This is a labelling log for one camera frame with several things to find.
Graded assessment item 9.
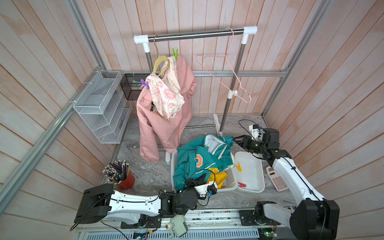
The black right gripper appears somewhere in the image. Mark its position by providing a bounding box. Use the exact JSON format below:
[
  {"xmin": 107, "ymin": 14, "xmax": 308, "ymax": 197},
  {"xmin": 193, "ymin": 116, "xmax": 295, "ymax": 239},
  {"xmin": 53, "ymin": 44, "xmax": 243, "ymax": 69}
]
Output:
[{"xmin": 233, "ymin": 135, "xmax": 267, "ymax": 156}]

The yellow clothespin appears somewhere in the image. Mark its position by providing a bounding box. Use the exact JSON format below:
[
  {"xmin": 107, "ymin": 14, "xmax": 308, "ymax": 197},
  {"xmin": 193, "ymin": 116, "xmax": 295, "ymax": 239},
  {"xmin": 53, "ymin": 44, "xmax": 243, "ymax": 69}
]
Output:
[
  {"xmin": 209, "ymin": 168, "xmax": 220, "ymax": 174},
  {"xmin": 236, "ymin": 164, "xmax": 242, "ymax": 172}
]

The green sweatshirt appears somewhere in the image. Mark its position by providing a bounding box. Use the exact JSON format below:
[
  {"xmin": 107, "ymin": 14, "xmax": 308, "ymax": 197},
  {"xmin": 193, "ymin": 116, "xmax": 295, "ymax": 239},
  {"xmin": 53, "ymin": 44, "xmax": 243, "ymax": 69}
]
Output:
[{"xmin": 173, "ymin": 134, "xmax": 234, "ymax": 191}]

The yellow jacket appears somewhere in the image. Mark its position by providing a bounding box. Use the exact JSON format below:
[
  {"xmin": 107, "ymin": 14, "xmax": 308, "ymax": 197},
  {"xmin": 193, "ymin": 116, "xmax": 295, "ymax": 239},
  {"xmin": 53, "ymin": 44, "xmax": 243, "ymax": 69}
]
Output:
[{"xmin": 207, "ymin": 172, "xmax": 228, "ymax": 189}]

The red clothespin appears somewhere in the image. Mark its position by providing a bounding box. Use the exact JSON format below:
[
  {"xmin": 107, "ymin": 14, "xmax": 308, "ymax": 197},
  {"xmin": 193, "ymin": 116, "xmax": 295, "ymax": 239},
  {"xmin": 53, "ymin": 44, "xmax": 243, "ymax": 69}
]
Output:
[{"xmin": 238, "ymin": 182, "xmax": 247, "ymax": 188}]

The pink wire hanger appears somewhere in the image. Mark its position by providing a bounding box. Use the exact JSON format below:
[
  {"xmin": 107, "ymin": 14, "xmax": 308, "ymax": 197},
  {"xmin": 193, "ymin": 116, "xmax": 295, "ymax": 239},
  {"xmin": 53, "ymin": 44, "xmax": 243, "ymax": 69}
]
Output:
[{"xmin": 195, "ymin": 27, "xmax": 252, "ymax": 104}]

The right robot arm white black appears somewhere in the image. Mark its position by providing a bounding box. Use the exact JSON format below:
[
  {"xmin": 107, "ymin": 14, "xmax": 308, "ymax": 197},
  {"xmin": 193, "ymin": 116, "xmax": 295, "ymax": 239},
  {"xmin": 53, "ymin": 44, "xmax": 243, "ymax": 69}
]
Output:
[{"xmin": 234, "ymin": 128, "xmax": 340, "ymax": 240}]

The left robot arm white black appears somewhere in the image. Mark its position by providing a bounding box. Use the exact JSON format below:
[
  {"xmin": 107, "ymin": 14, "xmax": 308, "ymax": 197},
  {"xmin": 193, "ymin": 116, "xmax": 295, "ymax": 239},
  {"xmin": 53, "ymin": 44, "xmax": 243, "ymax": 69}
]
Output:
[{"xmin": 74, "ymin": 180, "xmax": 218, "ymax": 227}]

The yellow-green plastic hanger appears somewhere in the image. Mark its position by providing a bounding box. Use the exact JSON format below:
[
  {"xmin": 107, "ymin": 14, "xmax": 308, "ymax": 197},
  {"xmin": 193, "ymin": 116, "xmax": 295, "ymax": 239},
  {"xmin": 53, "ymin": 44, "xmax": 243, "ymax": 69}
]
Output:
[{"xmin": 153, "ymin": 56, "xmax": 170, "ymax": 77}]

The white plastic tray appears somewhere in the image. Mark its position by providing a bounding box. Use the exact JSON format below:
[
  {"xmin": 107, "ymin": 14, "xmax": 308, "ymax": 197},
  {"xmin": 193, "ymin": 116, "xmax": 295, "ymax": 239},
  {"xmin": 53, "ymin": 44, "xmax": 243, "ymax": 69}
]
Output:
[{"xmin": 234, "ymin": 152, "xmax": 265, "ymax": 194}]

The white perforated laundry basket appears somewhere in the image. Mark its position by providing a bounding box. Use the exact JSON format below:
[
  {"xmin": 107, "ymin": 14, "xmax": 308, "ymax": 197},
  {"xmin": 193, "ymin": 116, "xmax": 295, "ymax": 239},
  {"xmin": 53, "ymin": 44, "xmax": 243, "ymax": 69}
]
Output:
[{"xmin": 166, "ymin": 151, "xmax": 238, "ymax": 192}]

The pink white calculator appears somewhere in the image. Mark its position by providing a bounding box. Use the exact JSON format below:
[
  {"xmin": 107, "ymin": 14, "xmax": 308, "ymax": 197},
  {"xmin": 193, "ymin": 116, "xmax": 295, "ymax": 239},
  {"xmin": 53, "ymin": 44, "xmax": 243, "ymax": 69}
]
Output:
[{"xmin": 266, "ymin": 167, "xmax": 289, "ymax": 192}]

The pink jacket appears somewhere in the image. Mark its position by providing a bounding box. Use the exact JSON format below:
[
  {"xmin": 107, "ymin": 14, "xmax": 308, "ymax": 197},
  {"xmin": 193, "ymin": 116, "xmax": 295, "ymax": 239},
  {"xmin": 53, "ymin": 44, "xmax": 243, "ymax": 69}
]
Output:
[{"xmin": 137, "ymin": 56, "xmax": 197, "ymax": 163}]

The red cup of pencils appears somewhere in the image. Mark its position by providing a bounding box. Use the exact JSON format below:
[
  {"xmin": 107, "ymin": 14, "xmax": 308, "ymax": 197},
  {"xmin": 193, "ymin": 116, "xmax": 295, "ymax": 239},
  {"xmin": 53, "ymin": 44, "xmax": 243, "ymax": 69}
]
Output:
[{"xmin": 103, "ymin": 160, "xmax": 135, "ymax": 191}]

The floral pink white garment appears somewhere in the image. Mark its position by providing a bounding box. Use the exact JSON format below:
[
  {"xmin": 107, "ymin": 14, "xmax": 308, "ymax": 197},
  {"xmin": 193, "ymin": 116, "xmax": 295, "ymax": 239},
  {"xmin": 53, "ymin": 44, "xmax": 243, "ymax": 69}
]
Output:
[{"xmin": 146, "ymin": 57, "xmax": 185, "ymax": 121}]

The purple clothespin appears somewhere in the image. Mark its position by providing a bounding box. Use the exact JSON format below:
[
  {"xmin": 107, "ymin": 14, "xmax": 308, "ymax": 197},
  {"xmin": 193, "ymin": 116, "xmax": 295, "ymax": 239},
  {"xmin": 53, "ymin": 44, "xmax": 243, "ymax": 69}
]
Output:
[{"xmin": 141, "ymin": 79, "xmax": 150, "ymax": 90}]

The metal clothes rack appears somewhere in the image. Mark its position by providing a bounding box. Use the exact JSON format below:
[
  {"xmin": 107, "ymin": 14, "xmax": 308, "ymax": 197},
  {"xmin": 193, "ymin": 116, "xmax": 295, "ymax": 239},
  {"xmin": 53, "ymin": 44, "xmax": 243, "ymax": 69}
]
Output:
[{"xmin": 134, "ymin": 26, "xmax": 258, "ymax": 136}]

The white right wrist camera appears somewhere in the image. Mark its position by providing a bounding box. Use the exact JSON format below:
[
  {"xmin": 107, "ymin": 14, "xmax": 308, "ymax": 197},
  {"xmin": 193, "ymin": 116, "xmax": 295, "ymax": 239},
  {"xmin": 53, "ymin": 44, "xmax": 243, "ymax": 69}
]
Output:
[{"xmin": 249, "ymin": 124, "xmax": 264, "ymax": 142}]

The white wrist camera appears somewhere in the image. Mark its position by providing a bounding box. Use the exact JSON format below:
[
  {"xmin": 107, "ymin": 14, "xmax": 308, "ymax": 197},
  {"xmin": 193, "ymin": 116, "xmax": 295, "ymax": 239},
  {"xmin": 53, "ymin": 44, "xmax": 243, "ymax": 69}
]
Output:
[
  {"xmin": 249, "ymin": 124, "xmax": 264, "ymax": 142},
  {"xmin": 194, "ymin": 182, "xmax": 218, "ymax": 200}
]

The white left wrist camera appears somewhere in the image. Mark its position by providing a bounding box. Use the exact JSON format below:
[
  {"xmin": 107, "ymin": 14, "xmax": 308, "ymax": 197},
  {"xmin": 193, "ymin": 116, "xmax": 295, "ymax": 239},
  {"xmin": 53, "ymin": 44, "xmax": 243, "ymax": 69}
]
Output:
[{"xmin": 194, "ymin": 182, "xmax": 218, "ymax": 200}]

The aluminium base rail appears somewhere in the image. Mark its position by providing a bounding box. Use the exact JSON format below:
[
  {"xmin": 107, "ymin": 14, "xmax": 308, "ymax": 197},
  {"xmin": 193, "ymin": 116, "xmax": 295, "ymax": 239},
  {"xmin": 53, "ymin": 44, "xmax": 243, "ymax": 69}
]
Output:
[{"xmin": 74, "ymin": 208, "xmax": 295, "ymax": 240}]

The green-white box on rail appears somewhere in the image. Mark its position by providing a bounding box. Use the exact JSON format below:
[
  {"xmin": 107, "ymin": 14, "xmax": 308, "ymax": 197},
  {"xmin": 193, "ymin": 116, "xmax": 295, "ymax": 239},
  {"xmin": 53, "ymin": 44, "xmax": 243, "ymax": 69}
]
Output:
[{"xmin": 166, "ymin": 215, "xmax": 188, "ymax": 238}]

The white wire mesh wall shelf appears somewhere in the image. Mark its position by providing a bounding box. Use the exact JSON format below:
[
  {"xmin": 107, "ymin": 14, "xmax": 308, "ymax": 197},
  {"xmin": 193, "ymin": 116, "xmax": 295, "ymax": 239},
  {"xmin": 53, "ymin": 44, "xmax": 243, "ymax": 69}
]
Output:
[{"xmin": 74, "ymin": 71, "xmax": 132, "ymax": 144}]

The dark mesh wall basket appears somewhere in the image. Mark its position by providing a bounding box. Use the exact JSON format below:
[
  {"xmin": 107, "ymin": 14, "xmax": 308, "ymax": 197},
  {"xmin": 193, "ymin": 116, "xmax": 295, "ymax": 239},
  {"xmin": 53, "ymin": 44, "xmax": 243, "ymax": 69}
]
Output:
[{"xmin": 120, "ymin": 73, "xmax": 149, "ymax": 101}]

